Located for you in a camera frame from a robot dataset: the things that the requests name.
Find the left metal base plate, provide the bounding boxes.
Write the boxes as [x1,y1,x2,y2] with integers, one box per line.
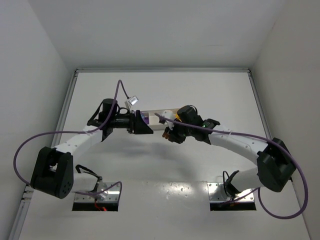
[73,182,122,204]

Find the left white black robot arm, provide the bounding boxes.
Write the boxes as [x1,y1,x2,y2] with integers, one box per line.
[30,98,153,199]

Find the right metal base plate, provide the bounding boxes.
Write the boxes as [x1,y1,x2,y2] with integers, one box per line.
[207,182,255,204]

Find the brown lego brick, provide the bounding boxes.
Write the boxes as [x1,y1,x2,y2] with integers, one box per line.
[162,133,169,139]

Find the metal base plate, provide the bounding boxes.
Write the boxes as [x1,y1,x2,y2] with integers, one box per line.
[73,182,122,204]
[207,182,255,204]

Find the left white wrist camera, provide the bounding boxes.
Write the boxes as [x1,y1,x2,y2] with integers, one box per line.
[124,95,139,111]

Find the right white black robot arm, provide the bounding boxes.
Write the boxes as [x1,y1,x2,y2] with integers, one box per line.
[159,105,296,200]

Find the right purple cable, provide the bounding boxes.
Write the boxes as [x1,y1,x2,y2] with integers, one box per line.
[154,112,309,219]

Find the white three-compartment tray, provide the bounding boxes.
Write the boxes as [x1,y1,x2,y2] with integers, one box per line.
[140,108,179,131]

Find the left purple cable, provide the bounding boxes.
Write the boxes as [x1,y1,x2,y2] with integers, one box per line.
[13,79,122,198]

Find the purple cable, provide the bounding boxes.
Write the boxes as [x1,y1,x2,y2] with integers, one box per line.
[154,112,309,219]
[13,79,122,198]

